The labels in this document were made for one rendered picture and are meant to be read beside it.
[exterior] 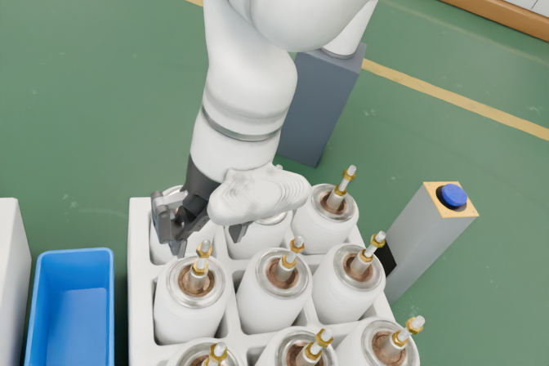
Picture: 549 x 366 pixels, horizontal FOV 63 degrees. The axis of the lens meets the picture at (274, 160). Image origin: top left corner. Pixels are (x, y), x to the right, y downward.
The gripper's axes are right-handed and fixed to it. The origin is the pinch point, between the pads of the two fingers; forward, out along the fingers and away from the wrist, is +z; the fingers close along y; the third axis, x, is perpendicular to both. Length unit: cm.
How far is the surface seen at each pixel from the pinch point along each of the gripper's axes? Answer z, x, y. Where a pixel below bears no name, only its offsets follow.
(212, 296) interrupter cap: 9.5, 2.9, -1.0
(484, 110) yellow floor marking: 35, -41, -124
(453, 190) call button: 2.0, 1.8, -40.9
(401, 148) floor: 35, -32, -77
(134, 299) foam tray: 16.9, -3.1, 6.9
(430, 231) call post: 7.5, 4.9, -37.2
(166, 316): 12.8, 2.2, 4.5
